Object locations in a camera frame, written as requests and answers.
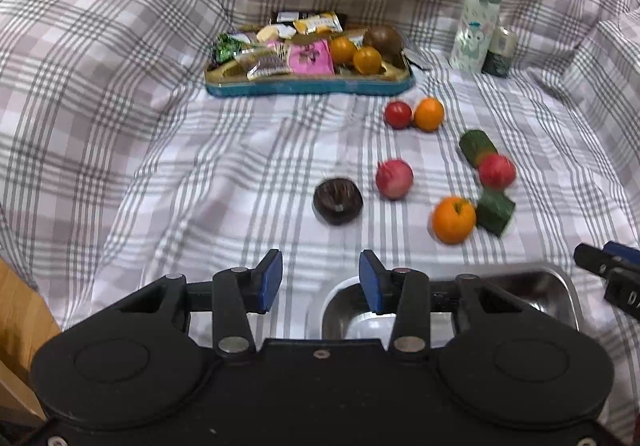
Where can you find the pink snack packet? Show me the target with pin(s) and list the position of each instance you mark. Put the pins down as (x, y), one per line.
(310, 57)

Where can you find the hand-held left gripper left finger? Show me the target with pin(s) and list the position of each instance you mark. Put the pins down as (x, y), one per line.
(270, 282)

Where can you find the green candy wrapper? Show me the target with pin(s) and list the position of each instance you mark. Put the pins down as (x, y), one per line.
(227, 49)

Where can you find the green cucumber piece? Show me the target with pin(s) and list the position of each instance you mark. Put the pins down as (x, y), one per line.
(476, 145)
(494, 211)

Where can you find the wooden board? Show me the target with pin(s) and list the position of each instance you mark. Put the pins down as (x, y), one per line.
(20, 321)

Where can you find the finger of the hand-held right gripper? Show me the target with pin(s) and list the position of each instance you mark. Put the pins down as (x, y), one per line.
(590, 259)
(623, 252)

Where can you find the stainless steel tray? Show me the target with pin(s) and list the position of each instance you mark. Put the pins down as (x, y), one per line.
(550, 291)

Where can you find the small orange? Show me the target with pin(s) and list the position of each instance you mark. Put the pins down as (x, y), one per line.
(342, 50)
(429, 114)
(367, 60)

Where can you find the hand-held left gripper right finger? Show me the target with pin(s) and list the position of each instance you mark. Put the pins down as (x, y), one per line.
(369, 284)

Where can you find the grey plaid blanket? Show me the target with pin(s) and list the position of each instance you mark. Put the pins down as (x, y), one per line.
(150, 151)

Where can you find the pink red apple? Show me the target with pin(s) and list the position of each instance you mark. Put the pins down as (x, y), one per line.
(394, 178)

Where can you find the blue tin tray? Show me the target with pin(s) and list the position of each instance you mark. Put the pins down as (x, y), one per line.
(310, 85)

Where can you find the cartoon print water bottle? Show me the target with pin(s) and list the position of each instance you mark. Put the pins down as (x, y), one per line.
(472, 26)

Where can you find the brown snack packet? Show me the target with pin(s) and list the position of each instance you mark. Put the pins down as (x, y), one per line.
(267, 64)

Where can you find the yellow black snack packet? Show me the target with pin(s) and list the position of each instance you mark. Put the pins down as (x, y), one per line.
(311, 21)

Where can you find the large orange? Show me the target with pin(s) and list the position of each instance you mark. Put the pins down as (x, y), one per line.
(454, 219)

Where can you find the red tomato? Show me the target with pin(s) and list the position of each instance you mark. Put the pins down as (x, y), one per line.
(398, 115)

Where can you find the brown round fruit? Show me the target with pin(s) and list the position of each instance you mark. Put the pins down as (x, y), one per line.
(384, 42)

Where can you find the white yellow candy wrapper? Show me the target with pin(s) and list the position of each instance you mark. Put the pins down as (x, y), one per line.
(272, 32)

